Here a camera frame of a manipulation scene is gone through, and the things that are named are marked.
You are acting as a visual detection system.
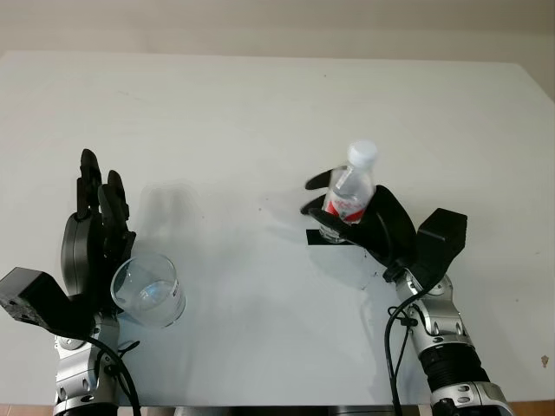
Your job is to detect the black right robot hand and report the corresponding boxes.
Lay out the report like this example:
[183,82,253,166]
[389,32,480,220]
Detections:
[300,168,420,269]

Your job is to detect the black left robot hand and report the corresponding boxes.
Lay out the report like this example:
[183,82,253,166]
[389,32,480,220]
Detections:
[60,148,136,313]

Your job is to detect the clear plastic water bottle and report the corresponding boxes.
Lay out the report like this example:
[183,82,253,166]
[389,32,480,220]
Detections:
[319,139,378,244]

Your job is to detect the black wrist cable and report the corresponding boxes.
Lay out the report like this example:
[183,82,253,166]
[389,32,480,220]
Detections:
[88,335,142,416]
[384,276,439,416]

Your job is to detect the clear glass beaker cup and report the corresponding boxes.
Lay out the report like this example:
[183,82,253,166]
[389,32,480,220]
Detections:
[110,254,186,328]

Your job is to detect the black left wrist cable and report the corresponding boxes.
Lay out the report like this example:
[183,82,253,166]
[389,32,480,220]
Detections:
[88,335,142,416]

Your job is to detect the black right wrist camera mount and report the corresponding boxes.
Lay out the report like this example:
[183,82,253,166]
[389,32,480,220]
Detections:
[414,207,468,288]

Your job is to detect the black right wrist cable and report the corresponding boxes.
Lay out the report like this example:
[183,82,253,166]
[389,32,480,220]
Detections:
[384,276,439,416]

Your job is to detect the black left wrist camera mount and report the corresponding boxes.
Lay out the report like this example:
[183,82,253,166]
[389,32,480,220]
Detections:
[0,267,99,337]

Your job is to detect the black tape strip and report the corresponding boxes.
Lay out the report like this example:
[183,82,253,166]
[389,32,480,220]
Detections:
[306,229,361,247]

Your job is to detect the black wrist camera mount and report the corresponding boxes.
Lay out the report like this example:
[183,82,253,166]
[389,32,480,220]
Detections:
[0,267,99,337]
[414,207,468,288]

